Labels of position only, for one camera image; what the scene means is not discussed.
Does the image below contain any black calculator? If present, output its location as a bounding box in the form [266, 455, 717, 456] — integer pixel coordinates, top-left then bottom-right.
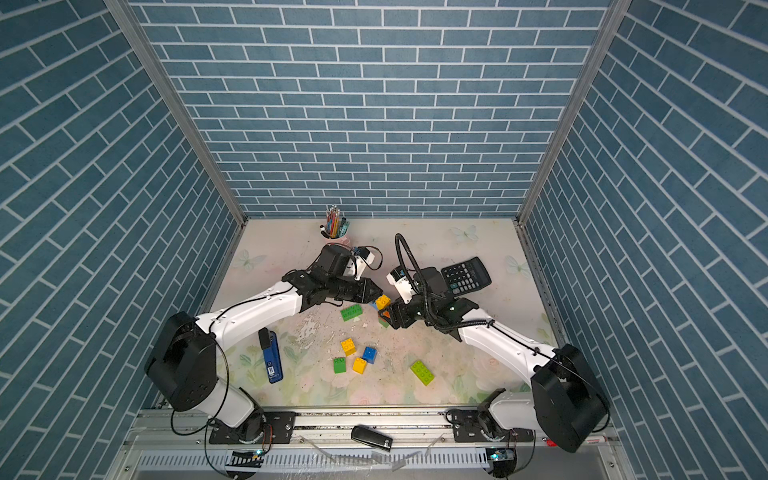
[440, 256, 492, 295]

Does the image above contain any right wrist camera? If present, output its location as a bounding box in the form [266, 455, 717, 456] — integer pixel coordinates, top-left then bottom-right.
[386, 267, 415, 304]

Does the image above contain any long lime lego brick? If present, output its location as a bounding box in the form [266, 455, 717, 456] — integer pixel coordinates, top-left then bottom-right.
[410, 360, 435, 386]

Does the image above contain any black remote on rail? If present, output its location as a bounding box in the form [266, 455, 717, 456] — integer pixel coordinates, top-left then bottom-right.
[350, 425, 393, 452]

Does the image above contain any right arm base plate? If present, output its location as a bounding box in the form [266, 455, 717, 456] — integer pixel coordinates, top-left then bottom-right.
[444, 409, 535, 443]

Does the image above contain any yellow lego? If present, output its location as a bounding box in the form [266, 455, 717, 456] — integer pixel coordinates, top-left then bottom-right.
[352, 357, 368, 374]
[340, 338, 357, 356]
[374, 295, 392, 311]

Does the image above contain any blue black usb device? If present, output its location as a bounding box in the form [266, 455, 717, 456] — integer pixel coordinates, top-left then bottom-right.
[258, 327, 284, 384]

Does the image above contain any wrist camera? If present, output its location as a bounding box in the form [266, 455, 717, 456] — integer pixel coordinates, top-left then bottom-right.
[386, 267, 415, 304]
[353, 245, 383, 280]

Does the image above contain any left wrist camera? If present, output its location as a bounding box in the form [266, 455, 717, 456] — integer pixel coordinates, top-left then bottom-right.
[353, 245, 383, 280]

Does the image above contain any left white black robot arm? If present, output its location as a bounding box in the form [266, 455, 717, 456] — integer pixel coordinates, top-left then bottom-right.
[144, 243, 383, 443]

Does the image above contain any pink pen cup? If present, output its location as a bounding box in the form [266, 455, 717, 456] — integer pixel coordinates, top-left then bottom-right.
[328, 235, 350, 244]

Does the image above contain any small green lego bottom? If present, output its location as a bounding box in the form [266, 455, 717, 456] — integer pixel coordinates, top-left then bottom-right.
[333, 357, 347, 374]

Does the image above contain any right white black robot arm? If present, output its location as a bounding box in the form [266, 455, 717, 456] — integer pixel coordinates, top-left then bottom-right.
[381, 267, 610, 453]

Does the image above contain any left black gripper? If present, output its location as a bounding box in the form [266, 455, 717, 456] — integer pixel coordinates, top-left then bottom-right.
[325, 276, 385, 304]

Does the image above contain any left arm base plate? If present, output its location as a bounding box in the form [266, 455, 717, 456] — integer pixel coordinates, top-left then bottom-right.
[208, 410, 296, 445]

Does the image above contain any yellow lego bottom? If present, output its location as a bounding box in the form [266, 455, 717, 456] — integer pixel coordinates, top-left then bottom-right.
[352, 357, 368, 374]

